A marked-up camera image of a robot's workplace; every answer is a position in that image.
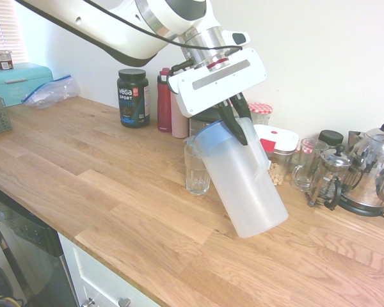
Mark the teal bread box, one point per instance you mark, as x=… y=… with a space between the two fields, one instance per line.
x=16 y=83

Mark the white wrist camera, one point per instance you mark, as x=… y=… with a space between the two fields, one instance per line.
x=238 y=37

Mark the jar with red checked lid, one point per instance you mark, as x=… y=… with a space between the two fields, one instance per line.
x=260 y=108

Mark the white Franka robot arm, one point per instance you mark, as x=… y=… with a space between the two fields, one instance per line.
x=121 y=35

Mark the pale green cabinet drawer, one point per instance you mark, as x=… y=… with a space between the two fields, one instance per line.
x=96 y=281

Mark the black dishwasher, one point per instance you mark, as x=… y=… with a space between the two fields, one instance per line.
x=28 y=256

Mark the small yogurt cup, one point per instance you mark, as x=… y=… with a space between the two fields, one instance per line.
x=2 y=62

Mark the white window blind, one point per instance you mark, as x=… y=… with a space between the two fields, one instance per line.
x=3 y=25

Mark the black Vega protein tub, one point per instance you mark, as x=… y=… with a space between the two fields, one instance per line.
x=132 y=99

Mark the glass French press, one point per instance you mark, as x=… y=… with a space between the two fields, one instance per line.
x=328 y=179

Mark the jar with black lid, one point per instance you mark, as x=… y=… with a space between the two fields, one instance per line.
x=331 y=137

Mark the red water bottle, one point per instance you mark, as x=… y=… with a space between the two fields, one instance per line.
x=164 y=105

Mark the steel electric kettle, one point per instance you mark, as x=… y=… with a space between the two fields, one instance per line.
x=377 y=166

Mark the clear zip plastic bag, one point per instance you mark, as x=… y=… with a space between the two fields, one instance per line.
x=54 y=91

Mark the clear drinking glass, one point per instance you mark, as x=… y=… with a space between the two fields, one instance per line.
x=195 y=179

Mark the translucent pitcher with blue lid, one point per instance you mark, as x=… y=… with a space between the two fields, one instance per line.
x=243 y=192

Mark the white-lidded container with red clips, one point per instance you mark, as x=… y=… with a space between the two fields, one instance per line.
x=284 y=136

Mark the pink bottle with black cap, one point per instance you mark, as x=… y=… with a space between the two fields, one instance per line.
x=179 y=124

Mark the clear glass mug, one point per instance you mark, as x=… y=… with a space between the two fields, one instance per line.
x=302 y=183

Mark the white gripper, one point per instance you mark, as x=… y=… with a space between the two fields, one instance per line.
x=217 y=86

